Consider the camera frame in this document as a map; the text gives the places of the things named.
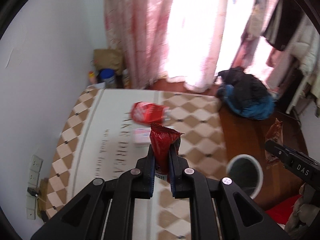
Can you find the brown paper bag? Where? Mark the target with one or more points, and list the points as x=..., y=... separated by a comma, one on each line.
x=108, y=59

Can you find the blue lid container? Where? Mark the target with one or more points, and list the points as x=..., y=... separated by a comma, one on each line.
x=108, y=77

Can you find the white wall socket strip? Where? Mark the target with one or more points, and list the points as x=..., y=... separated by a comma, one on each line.
x=34, y=200

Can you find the hanging clothes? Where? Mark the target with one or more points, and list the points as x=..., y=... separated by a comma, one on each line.
x=294, y=39

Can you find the checkered brown white blanket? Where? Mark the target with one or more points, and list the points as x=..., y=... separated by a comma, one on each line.
x=100, y=140

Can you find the dark jacket on pile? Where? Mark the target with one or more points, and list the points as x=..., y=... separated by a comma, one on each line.
x=247, y=89

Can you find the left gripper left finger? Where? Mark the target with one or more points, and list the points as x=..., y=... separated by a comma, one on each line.
x=103, y=209

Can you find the white round trash bin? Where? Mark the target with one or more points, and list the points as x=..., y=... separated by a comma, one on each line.
x=247, y=173

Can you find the small red snack wrapper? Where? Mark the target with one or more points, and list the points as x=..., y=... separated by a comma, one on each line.
x=162, y=138

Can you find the red soda can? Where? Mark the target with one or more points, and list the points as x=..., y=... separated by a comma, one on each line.
x=147, y=113

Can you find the pink curtain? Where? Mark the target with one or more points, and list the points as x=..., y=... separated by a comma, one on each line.
x=176, y=40

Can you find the red cloth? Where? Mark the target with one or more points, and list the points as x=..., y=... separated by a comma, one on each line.
x=282, y=211

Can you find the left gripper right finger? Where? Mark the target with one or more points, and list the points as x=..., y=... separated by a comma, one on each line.
x=219, y=209

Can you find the brown snack bag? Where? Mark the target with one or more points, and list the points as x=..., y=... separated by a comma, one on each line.
x=275, y=133

